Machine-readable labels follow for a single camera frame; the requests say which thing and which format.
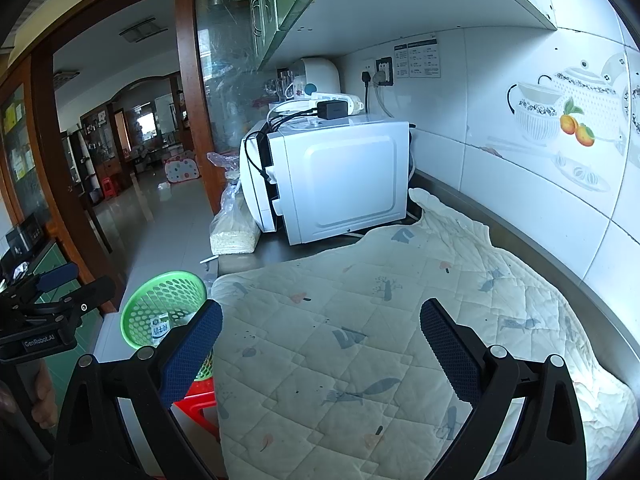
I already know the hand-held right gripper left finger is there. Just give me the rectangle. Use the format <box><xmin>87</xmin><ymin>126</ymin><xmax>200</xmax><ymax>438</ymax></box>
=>
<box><xmin>52</xmin><ymin>299</ymin><xmax>224</xmax><ymax>480</ymax></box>

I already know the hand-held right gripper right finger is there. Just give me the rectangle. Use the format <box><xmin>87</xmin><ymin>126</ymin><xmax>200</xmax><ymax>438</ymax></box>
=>
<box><xmin>419</xmin><ymin>298</ymin><xmax>587</xmax><ymax>480</ymax></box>

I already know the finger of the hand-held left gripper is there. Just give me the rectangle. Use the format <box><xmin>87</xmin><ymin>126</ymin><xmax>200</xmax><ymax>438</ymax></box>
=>
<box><xmin>30</xmin><ymin>275</ymin><xmax>117</xmax><ymax>321</ymax></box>
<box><xmin>27</xmin><ymin>261</ymin><xmax>81</xmax><ymax>293</ymax></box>

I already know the green plastic basket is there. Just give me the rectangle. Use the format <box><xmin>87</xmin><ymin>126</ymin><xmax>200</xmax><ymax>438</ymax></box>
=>
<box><xmin>120</xmin><ymin>270</ymin><xmax>217</xmax><ymax>382</ymax></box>

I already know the person's left hand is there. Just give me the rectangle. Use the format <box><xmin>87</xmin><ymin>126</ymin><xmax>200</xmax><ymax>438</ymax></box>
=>
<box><xmin>29</xmin><ymin>359</ymin><xmax>61</xmax><ymax>431</ymax></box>

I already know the small black box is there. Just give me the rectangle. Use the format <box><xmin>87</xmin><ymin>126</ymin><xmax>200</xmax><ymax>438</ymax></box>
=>
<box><xmin>4</xmin><ymin>224</ymin><xmax>44</xmax><ymax>257</ymax></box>

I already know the red plastic stool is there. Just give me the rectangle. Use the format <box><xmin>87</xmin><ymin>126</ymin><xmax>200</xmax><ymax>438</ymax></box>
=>
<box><xmin>171</xmin><ymin>376</ymin><xmax>222</xmax><ymax>442</ymax></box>

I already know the white quilted printed mat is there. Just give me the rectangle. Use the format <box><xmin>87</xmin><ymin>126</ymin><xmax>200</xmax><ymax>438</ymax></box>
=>
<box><xmin>209</xmin><ymin>186</ymin><xmax>637</xmax><ymax>480</ymax></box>

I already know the clear bag of rice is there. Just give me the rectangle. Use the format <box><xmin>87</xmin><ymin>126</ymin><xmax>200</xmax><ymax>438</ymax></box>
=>
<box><xmin>206</xmin><ymin>151</ymin><xmax>262</xmax><ymax>257</ymax></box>

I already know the dark wooden display cabinet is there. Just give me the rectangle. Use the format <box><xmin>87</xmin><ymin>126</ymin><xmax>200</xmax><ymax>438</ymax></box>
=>
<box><xmin>79</xmin><ymin>102</ymin><xmax>127</xmax><ymax>197</ymax></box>

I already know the polka dot play tent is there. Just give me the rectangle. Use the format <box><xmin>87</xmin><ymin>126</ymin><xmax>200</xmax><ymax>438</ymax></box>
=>
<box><xmin>163</xmin><ymin>155</ymin><xmax>202</xmax><ymax>184</ymax></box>

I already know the white microwave oven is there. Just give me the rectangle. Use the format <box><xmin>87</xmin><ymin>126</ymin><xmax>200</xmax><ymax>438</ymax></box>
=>
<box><xmin>238</xmin><ymin>111</ymin><xmax>417</xmax><ymax>247</ymax></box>

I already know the ceiling light fixture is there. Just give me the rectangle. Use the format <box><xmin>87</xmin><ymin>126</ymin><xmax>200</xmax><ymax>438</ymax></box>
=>
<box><xmin>118</xmin><ymin>16</ymin><xmax>167</xmax><ymax>44</ymax></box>

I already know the glass sliding door panel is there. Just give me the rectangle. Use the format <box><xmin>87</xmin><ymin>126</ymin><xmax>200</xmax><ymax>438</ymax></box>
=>
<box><xmin>191</xmin><ymin>0</ymin><xmax>267</xmax><ymax>157</ymax></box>

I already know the black power adapter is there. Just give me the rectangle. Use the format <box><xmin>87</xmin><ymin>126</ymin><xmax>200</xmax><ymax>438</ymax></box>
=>
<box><xmin>315</xmin><ymin>99</ymin><xmax>348</xmax><ymax>122</ymax></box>

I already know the white power strip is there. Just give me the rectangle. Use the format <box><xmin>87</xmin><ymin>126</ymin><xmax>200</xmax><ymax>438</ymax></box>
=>
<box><xmin>310</xmin><ymin>91</ymin><xmax>366</xmax><ymax>116</ymax></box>

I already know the clear drinking glasses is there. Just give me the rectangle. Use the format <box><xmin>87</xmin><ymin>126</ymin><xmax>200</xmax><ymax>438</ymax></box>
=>
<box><xmin>274</xmin><ymin>66</ymin><xmax>297</xmax><ymax>102</ymax></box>

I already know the white rounded countertop appliance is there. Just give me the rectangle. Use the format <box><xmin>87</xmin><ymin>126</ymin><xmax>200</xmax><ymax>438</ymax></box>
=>
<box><xmin>289</xmin><ymin>56</ymin><xmax>342</xmax><ymax>99</ymax></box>

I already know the black power cable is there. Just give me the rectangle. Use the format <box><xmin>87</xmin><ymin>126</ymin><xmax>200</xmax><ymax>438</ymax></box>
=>
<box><xmin>243</xmin><ymin>109</ymin><xmax>322</xmax><ymax>182</ymax></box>

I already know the wall power socket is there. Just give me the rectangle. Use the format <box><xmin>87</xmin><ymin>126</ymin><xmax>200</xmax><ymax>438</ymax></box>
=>
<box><xmin>374</xmin><ymin>56</ymin><xmax>395</xmax><ymax>87</ymax></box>

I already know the printed wall notice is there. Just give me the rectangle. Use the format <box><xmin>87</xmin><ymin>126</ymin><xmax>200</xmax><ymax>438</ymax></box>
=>
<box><xmin>392</xmin><ymin>34</ymin><xmax>443</xmax><ymax>80</ymax></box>

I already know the green wall cabinet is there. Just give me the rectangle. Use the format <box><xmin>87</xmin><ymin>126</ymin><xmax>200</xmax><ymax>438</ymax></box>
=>
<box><xmin>226</xmin><ymin>0</ymin><xmax>559</xmax><ymax>74</ymax></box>

